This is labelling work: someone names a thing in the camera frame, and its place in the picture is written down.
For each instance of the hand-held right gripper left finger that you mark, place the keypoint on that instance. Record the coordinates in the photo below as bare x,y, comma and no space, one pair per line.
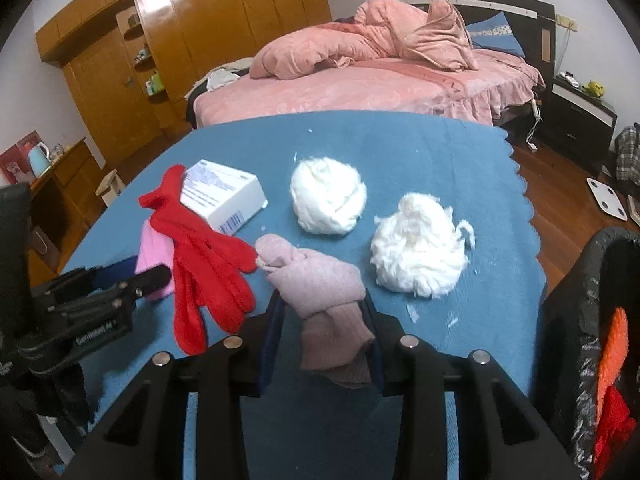
270,332

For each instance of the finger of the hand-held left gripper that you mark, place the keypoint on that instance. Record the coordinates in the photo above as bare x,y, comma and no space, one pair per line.
150,280
117,269

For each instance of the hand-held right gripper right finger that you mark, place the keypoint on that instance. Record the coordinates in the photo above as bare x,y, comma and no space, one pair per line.
376,355

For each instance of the light pink glove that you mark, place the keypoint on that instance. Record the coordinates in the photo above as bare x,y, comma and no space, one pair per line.
152,255

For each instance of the red knit glove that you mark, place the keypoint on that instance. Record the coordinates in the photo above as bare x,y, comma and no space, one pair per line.
210,260

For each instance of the dusty pink sock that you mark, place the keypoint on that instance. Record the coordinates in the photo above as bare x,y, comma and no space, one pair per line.
325,300

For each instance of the fluffy white cotton ball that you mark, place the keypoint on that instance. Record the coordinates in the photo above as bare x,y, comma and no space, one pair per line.
415,250

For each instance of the white cardboard box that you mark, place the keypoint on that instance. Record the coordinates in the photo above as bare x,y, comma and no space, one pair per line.
225,195

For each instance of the compact white cotton ball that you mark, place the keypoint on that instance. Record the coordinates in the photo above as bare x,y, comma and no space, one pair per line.
327,195

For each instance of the black trash bin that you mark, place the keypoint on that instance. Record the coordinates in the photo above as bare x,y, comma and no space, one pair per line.
557,320

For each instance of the black bin liner bag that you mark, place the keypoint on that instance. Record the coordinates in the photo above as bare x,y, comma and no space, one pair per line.
582,360

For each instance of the orange foam net sleeve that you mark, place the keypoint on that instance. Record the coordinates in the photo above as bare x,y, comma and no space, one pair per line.
614,345

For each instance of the red plastic bag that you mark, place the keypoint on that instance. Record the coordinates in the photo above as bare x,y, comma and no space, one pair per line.
615,425

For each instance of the wooden desk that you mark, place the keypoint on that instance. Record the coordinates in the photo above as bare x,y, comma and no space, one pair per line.
75,185

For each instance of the light blue kettle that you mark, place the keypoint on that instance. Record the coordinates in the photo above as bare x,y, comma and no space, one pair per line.
37,160

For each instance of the red gift box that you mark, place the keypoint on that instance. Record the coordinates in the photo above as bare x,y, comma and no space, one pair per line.
15,160

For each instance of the black cloth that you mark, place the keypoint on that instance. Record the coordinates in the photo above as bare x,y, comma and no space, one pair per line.
195,107

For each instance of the green bottles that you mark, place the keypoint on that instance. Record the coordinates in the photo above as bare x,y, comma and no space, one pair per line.
154,85

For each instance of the blue table cloth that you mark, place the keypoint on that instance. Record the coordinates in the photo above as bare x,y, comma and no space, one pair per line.
425,160

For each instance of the beige clothes pile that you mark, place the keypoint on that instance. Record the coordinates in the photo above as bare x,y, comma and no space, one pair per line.
222,77

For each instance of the bed with pink bedding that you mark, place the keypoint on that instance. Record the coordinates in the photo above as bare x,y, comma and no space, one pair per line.
375,90

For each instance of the wooden wardrobe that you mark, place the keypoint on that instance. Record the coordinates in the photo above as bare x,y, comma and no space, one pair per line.
215,20

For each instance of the white bathroom scale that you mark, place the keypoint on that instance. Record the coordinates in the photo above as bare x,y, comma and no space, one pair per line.
606,197

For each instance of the pink duvet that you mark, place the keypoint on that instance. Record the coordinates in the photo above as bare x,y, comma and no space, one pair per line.
360,40

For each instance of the black and white nightstand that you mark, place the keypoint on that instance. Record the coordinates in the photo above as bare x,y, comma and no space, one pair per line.
580,125

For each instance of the plaid cloth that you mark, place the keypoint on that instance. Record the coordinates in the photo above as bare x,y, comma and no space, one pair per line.
629,155

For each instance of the white remote control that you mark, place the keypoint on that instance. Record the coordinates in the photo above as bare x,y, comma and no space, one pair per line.
569,79

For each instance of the large blue pillow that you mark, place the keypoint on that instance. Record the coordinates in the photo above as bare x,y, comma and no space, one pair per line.
495,35

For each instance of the yellow plush toy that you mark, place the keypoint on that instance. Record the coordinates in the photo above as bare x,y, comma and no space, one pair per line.
594,87

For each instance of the dark bed headboard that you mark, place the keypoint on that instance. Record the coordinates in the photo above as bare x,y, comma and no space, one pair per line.
535,20

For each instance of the white wall socket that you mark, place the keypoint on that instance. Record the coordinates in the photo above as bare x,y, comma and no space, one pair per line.
565,22

